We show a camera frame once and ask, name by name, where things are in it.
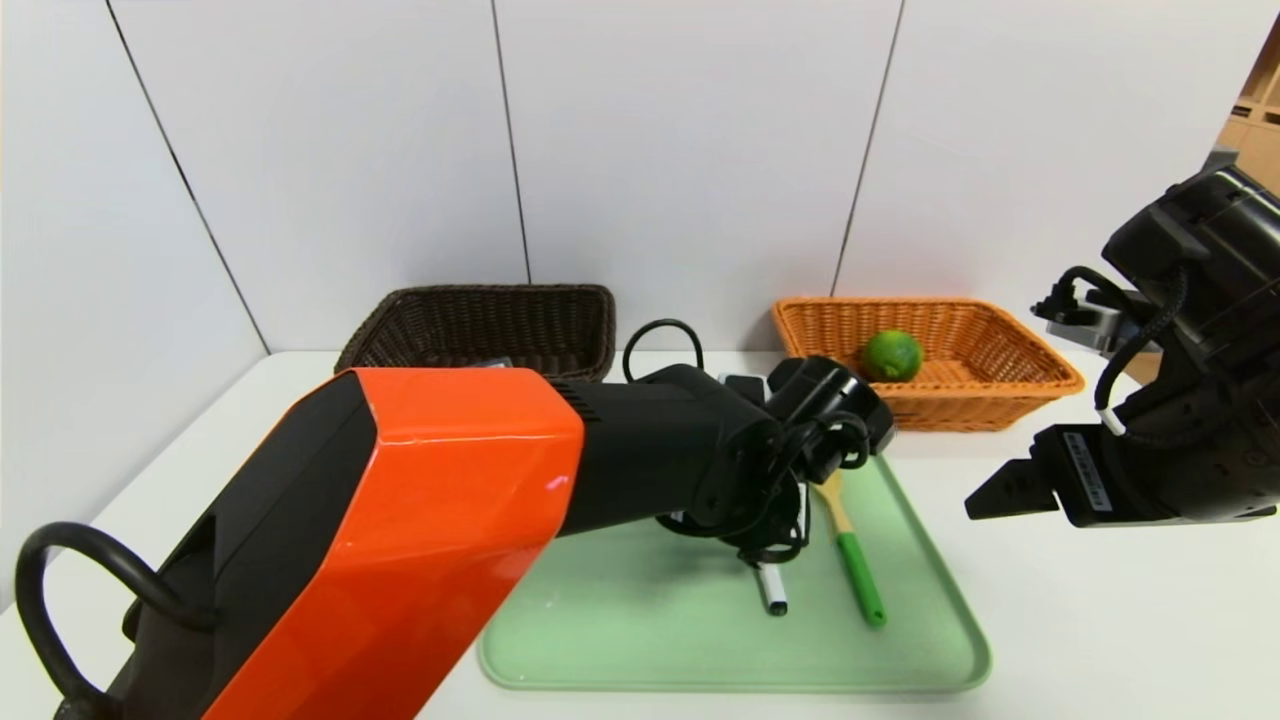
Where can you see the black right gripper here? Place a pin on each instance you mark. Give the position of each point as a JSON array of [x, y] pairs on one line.
[[1083, 470]]

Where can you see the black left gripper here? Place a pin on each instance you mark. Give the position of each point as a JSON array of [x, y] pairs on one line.
[[772, 552]]

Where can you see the white marker pen black cap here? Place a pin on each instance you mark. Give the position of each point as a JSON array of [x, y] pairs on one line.
[[772, 592]]

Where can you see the green lime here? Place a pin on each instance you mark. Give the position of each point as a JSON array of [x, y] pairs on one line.
[[892, 355]]

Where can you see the grey transparent pencil lead case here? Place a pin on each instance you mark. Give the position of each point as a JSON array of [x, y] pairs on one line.
[[485, 363]]

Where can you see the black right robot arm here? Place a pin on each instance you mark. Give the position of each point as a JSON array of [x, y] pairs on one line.
[[1220, 350]]

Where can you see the orange wicker basket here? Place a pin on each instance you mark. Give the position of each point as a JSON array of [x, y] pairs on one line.
[[1000, 385]]

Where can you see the dark brown wicker basket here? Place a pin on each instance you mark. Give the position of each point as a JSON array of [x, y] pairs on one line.
[[480, 325]]

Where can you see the light green plastic tray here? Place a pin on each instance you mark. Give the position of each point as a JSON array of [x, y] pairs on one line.
[[650, 640]]

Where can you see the wooden shelf unit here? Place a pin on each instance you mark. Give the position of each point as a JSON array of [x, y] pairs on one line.
[[1260, 120]]

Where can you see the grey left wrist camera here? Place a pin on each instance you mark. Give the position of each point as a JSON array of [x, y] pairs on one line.
[[743, 387]]

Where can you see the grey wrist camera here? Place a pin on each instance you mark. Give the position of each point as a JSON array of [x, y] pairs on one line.
[[1090, 315], [743, 387]]

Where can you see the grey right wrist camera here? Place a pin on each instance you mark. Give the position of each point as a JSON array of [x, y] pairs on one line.
[[1090, 315]]

